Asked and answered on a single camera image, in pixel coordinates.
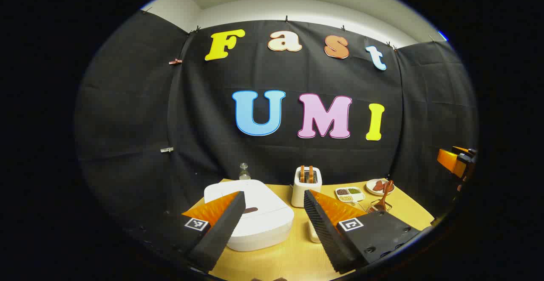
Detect white toaster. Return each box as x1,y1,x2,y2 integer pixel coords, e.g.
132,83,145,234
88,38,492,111
292,166,322,208

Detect white rice cooker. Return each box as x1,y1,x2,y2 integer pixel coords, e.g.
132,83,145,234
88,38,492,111
204,179,295,252

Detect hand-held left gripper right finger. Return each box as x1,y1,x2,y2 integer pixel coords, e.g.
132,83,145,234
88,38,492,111
303,190,421,274

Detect white divided bean dish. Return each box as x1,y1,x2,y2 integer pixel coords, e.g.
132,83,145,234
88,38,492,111
335,187,365,203

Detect round white plate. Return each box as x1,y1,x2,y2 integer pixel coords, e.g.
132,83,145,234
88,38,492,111
366,179,395,196

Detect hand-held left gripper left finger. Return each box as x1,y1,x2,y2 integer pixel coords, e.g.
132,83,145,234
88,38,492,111
140,191,247,273

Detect brown wooden spoon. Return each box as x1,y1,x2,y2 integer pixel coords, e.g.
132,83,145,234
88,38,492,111
369,180,394,213

